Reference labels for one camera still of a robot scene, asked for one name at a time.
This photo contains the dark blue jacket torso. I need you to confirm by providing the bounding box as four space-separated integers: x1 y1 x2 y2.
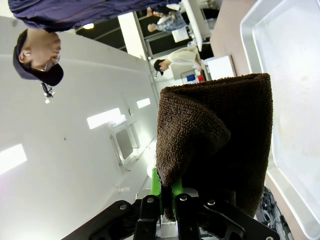
7 0 181 33

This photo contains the black cable bundle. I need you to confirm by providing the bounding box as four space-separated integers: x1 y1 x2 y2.
258 186 292 240

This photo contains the white cabinet box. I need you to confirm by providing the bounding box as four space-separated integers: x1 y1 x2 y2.
205 55 237 81

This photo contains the dark brown terry cloth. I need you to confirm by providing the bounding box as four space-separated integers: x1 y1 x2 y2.
155 72 274 222

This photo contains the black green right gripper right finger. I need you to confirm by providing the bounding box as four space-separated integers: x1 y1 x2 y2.
171 178 280 240

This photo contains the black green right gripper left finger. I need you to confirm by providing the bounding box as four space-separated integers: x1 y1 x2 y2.
61 167 164 240

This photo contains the background person cream shirt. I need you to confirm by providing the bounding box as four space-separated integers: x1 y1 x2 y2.
153 45 204 76

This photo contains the person's head with dark cap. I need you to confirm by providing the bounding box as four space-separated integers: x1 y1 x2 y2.
12 28 65 87

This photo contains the rectangular ceiling light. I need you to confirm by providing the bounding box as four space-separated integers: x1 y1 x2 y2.
136 97 152 109
86 107 124 130
0 143 28 176

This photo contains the small clamp mounted head camera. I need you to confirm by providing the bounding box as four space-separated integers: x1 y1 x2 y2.
40 81 56 105

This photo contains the white plastic tray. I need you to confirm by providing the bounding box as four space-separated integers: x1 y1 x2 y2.
239 0 320 239

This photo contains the ceiling air vent panel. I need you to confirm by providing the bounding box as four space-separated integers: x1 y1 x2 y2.
109 124 141 167

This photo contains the background person plaid shirt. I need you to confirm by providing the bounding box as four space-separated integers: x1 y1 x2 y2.
146 10 189 34

